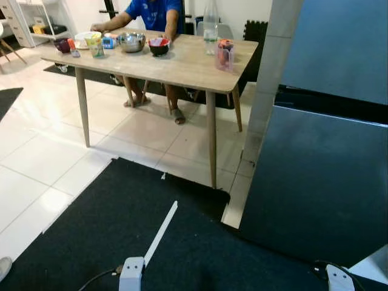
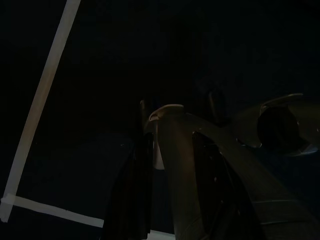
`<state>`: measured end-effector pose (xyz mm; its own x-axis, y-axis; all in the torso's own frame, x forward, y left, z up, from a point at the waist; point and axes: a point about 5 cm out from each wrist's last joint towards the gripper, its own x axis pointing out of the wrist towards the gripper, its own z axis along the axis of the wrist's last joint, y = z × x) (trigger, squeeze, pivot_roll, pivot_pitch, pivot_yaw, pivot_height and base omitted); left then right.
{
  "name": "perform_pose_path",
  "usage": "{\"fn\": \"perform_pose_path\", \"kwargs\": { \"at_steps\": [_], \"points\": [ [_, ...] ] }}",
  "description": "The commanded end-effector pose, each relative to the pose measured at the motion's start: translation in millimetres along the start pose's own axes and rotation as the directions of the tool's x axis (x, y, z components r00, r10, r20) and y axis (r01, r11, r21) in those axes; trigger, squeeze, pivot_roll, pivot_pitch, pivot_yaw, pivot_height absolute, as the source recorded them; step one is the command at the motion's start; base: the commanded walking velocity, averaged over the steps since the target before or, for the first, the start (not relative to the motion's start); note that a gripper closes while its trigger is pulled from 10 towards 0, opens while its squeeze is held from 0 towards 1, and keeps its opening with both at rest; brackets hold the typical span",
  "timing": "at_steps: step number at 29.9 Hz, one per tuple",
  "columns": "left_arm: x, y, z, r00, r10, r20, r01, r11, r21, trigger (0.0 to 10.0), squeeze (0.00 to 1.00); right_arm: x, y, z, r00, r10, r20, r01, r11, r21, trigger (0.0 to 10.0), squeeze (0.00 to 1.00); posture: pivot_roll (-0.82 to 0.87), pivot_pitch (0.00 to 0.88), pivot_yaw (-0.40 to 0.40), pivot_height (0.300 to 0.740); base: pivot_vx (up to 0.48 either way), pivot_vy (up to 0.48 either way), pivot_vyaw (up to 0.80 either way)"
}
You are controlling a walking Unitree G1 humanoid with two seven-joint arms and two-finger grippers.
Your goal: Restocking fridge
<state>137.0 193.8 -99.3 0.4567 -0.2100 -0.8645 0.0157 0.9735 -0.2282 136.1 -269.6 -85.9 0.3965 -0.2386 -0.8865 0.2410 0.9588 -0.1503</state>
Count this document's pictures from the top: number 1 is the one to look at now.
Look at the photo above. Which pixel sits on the black bowl of red chilies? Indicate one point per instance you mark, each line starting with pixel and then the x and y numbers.
pixel 159 48

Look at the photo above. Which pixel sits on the grey steel fridge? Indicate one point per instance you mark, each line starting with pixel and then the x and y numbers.
pixel 327 182

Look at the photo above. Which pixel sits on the black foam puzzle mat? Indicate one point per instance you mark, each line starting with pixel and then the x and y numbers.
pixel 254 33

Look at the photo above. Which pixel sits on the pink pitcher orange lid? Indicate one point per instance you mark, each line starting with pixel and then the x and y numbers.
pixel 225 57

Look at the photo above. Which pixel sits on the grey chair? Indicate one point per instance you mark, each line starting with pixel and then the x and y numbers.
pixel 224 30

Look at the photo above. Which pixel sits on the light wooden table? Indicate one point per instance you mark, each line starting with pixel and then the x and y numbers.
pixel 182 63

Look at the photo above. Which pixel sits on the white tape strip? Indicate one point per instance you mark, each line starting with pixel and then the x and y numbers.
pixel 160 233

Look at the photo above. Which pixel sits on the stainless steel bowl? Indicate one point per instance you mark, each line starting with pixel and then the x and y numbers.
pixel 131 42

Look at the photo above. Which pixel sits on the pastel printed cup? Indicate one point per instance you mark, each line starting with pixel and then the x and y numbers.
pixel 95 47

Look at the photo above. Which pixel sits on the dark carpet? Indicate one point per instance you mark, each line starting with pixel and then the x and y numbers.
pixel 91 242

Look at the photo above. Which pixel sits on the white ceramic bowl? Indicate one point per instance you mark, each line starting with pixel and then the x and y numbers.
pixel 82 37

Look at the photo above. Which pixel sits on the small bottle orange cap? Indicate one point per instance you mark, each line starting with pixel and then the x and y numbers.
pixel 73 50

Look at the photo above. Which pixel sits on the dark purple bowl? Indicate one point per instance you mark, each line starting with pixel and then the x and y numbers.
pixel 62 45

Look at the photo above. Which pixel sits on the black bag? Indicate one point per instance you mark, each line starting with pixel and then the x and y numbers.
pixel 56 29

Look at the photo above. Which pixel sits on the yellow box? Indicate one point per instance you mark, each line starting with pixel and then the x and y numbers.
pixel 39 29

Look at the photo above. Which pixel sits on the white shelf unit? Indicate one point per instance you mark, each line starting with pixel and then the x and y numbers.
pixel 24 24

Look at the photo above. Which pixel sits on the wooden chair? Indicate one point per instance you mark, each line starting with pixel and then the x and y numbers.
pixel 6 45

